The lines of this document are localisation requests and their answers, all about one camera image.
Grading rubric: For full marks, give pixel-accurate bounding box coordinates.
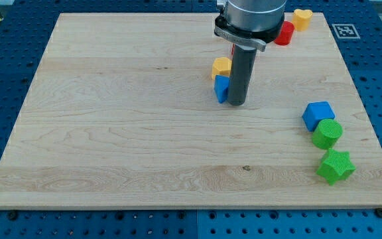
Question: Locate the blue triangle block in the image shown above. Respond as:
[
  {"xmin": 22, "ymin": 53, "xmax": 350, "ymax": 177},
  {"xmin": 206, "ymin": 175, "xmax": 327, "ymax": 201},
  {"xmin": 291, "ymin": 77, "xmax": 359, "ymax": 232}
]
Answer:
[{"xmin": 214, "ymin": 75, "xmax": 229, "ymax": 104}]

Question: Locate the yellow hexagon block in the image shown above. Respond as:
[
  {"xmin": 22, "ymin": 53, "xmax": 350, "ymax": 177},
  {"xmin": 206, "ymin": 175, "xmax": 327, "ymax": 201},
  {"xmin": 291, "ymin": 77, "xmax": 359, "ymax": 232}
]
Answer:
[{"xmin": 211, "ymin": 57, "xmax": 232, "ymax": 80}]

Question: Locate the wooden board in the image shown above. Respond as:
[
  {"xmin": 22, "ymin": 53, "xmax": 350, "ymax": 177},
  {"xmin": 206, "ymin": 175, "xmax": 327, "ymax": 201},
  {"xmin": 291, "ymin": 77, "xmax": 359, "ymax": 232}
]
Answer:
[{"xmin": 0, "ymin": 13, "xmax": 382, "ymax": 210}]

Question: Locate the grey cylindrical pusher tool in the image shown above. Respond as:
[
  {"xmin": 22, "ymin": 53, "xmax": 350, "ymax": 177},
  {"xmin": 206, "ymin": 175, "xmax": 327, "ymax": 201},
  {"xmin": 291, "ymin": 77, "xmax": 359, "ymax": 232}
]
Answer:
[{"xmin": 227, "ymin": 44, "xmax": 257, "ymax": 106}]

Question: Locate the blue cube block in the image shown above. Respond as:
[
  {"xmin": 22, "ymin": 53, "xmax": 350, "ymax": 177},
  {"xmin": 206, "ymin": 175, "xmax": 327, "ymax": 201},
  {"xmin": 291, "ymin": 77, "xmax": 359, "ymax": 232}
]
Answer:
[{"xmin": 302, "ymin": 101, "xmax": 336, "ymax": 131}]

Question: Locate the red cylinder block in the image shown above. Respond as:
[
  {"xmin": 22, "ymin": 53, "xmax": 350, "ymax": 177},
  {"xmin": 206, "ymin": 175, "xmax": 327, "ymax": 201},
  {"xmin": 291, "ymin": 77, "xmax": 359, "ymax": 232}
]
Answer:
[{"xmin": 274, "ymin": 21, "xmax": 294, "ymax": 46}]

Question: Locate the green cylinder block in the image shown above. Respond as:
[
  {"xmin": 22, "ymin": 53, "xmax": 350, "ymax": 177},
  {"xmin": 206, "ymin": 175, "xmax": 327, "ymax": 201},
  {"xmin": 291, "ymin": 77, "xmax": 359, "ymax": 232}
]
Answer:
[{"xmin": 312, "ymin": 119, "xmax": 343, "ymax": 149}]

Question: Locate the yellow heart block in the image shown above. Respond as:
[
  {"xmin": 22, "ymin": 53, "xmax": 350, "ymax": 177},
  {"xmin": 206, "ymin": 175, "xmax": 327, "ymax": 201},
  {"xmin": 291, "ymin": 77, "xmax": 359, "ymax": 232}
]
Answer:
[{"xmin": 292, "ymin": 9, "xmax": 313, "ymax": 31}]

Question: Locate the green star block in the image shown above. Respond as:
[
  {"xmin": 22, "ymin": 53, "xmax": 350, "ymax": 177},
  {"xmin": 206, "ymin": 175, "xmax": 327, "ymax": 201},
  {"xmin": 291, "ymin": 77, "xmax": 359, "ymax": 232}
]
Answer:
[{"xmin": 316, "ymin": 148, "xmax": 356, "ymax": 185}]

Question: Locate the white fiducial marker tag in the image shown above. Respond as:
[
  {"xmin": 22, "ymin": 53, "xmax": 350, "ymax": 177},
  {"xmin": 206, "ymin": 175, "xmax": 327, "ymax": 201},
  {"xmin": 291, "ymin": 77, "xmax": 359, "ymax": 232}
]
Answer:
[{"xmin": 332, "ymin": 23, "xmax": 360, "ymax": 39}]

